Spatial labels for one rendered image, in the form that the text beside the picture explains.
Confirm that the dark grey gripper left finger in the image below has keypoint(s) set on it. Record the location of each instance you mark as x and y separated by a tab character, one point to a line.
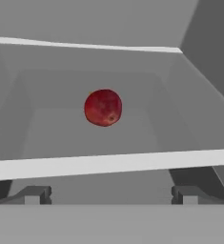
34	193

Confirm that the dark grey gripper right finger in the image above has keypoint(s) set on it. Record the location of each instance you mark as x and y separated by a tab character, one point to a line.
188	192

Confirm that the grey fridge drawer white rim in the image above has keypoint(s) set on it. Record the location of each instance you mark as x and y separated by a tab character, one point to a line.
69	133

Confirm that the grey fridge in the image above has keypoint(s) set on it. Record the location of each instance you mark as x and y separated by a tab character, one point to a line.
85	17

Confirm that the red apple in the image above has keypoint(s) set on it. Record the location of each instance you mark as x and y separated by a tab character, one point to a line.
103	107

